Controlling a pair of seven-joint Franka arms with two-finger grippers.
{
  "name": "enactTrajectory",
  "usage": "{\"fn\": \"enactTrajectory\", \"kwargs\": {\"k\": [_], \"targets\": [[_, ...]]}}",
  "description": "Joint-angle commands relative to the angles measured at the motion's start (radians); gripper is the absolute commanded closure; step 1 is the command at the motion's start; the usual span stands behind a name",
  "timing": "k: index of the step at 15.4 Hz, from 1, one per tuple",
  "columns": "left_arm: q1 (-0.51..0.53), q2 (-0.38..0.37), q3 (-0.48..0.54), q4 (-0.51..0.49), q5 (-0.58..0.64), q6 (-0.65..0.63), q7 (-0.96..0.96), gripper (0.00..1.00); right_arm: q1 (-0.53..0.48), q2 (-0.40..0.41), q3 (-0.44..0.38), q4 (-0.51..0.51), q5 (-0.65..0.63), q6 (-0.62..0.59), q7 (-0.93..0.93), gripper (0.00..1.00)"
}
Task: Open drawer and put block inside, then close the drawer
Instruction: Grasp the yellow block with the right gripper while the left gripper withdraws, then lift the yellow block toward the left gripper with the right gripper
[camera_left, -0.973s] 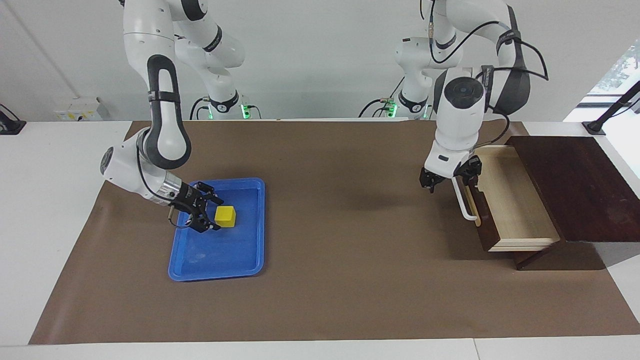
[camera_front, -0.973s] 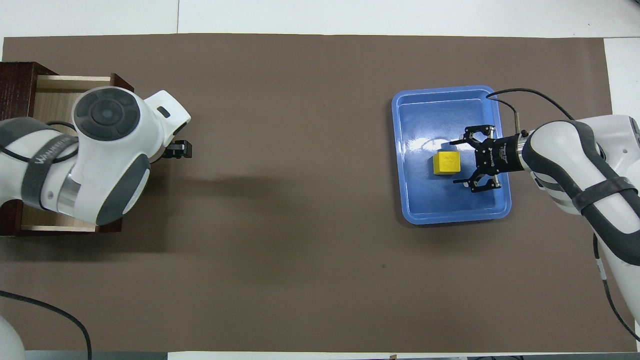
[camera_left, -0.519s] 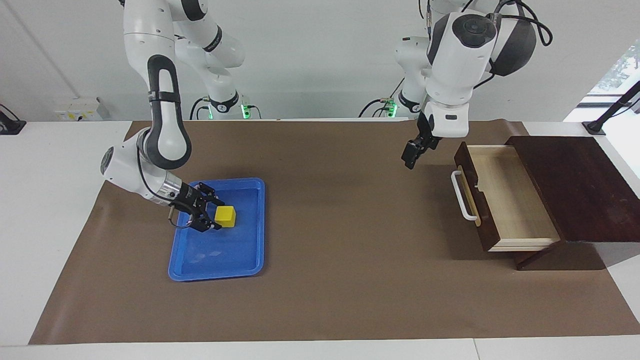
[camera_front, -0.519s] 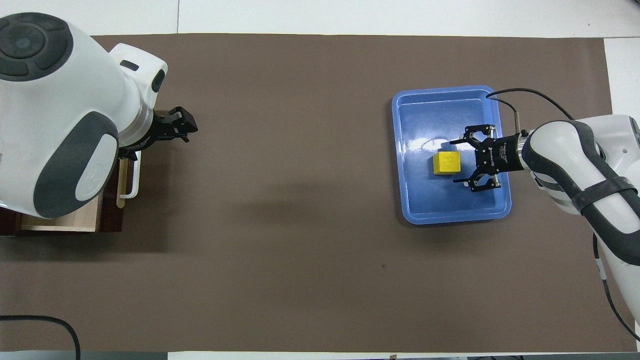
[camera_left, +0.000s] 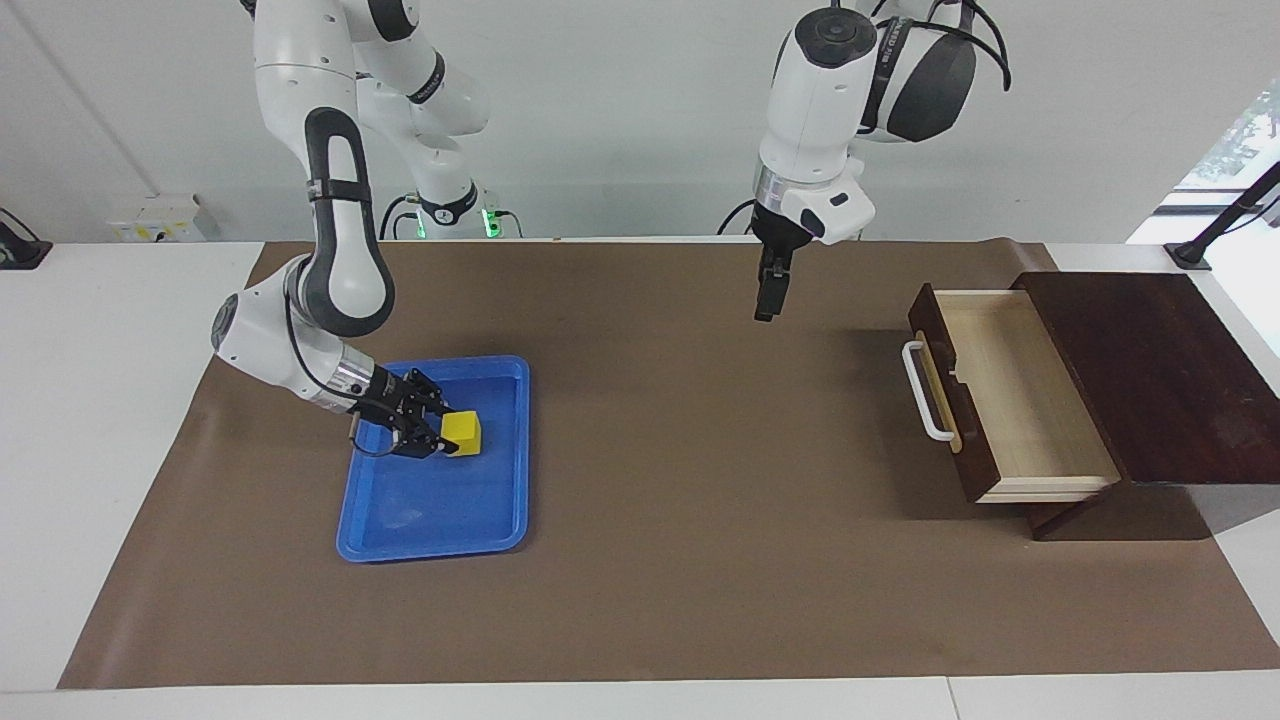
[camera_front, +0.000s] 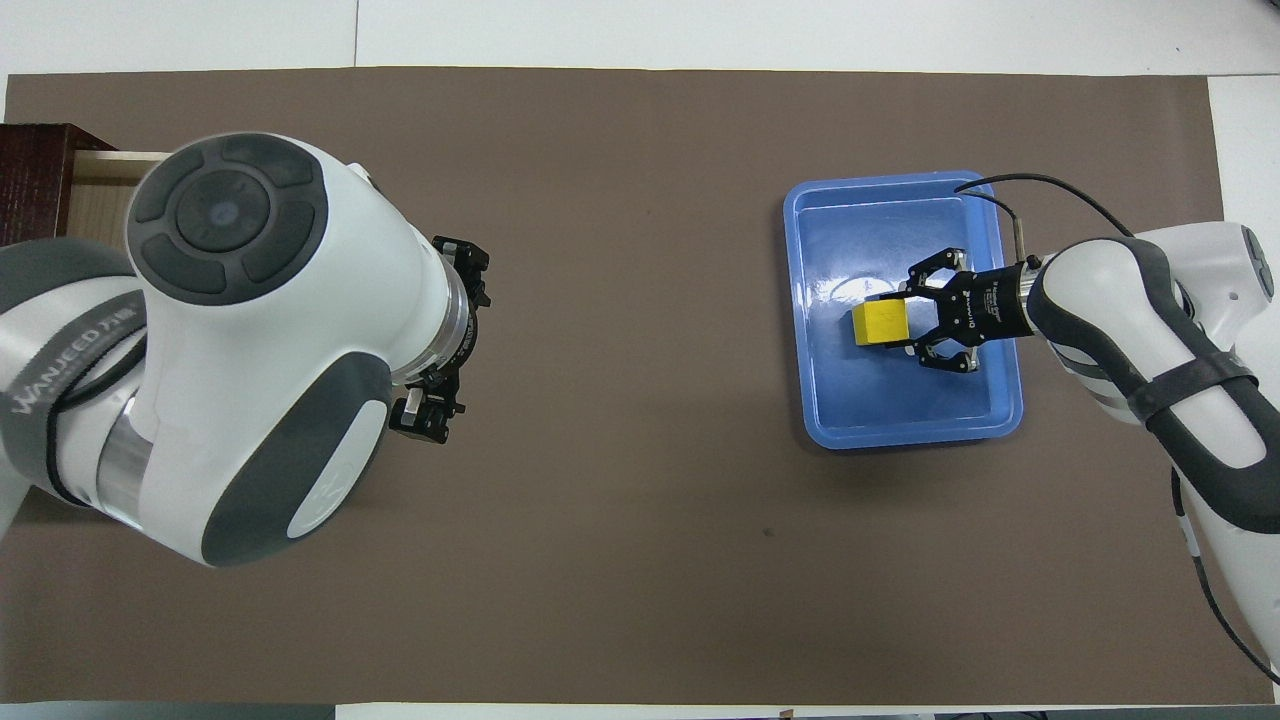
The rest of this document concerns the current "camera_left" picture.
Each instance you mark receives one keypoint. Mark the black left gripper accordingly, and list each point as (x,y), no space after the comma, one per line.
(775,235)

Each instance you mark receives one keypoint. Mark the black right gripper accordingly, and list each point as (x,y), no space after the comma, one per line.
(385,405)

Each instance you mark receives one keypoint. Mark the yellow cube block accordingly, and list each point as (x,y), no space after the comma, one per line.
(463,435)

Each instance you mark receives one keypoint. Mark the wooden drawer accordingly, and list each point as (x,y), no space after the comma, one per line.
(1020,400)

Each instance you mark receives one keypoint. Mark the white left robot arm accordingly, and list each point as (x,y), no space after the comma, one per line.
(820,100)

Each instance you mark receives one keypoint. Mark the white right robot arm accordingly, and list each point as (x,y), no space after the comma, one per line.
(340,270)

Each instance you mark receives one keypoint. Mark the blue plastic tray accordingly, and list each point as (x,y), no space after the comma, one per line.
(440,500)

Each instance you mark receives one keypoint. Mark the brown table mat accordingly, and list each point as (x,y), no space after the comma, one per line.
(700,500)

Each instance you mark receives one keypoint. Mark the dark wooden cabinet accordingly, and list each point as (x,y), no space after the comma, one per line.
(1180,380)

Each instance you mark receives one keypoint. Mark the glass window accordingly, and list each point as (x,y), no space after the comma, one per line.
(1235,140)

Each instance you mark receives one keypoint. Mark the white wall socket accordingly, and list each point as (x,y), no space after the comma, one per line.
(155,220)

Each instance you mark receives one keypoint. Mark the black clamp mount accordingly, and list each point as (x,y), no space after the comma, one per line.
(20,250)

